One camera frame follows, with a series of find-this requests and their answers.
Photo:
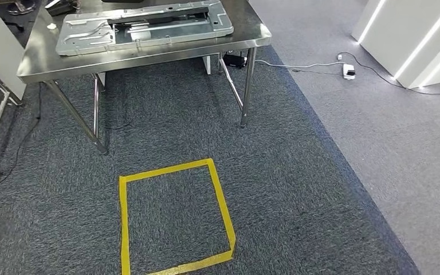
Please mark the small white scrap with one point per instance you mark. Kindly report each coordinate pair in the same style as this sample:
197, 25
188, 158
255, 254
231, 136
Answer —
52, 26

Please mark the stamped silver metal panel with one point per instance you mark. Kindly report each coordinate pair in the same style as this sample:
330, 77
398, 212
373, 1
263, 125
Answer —
91, 38

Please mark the black power adapter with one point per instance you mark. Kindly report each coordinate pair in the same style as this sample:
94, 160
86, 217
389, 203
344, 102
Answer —
235, 60

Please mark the yellow floor tape square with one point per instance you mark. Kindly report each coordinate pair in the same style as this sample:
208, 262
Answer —
124, 227

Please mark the white power strip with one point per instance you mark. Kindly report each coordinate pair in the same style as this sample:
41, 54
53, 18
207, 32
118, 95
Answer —
349, 71

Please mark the white panel with light strips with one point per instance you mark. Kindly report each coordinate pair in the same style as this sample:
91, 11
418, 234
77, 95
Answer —
413, 38

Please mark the black plastic plate part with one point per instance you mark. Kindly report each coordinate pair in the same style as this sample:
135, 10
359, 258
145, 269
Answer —
159, 21

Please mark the chrome stanchion base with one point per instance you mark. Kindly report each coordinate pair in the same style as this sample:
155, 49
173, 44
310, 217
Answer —
20, 9

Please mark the stainless steel workbench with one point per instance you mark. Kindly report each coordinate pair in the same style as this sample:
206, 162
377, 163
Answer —
129, 60

